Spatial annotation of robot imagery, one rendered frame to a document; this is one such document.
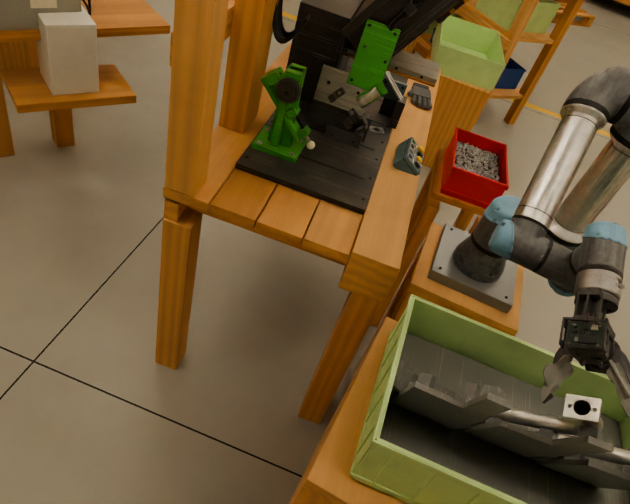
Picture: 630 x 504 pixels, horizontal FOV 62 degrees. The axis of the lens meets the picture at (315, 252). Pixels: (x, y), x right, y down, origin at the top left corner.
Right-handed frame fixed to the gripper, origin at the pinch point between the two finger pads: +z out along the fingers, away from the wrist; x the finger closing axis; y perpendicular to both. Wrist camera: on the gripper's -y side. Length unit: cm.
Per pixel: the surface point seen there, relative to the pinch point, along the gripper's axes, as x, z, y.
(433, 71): -67, -116, -12
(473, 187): -58, -86, -43
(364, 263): -61, -31, -4
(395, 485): -33.4, 20.7, -3.5
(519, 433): -12.0, 5.0, -5.3
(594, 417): 2.1, 1.5, 2.1
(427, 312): -40.0, -19.8, -8.1
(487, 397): -11.9, 3.9, 11.3
